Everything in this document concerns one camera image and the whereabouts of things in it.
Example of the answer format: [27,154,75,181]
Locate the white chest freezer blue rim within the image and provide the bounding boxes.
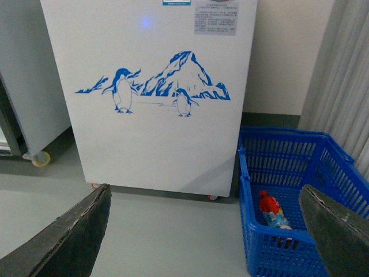
[40,1,258,197]

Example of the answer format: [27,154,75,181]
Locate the blue plastic shopping basket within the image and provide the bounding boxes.
[238,126,368,276]

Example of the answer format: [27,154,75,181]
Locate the grey vertical blinds curtain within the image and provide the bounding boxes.
[298,1,368,178]

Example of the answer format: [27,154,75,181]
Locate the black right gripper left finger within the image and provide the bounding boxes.
[1,184,112,276]

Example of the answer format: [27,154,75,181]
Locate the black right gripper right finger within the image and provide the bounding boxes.
[299,185,368,276]

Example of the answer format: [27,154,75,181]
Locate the red drink bottle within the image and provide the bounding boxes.
[259,190,292,230]

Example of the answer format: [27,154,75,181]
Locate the grey glass-door display fridge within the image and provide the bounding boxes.
[1,1,71,167]

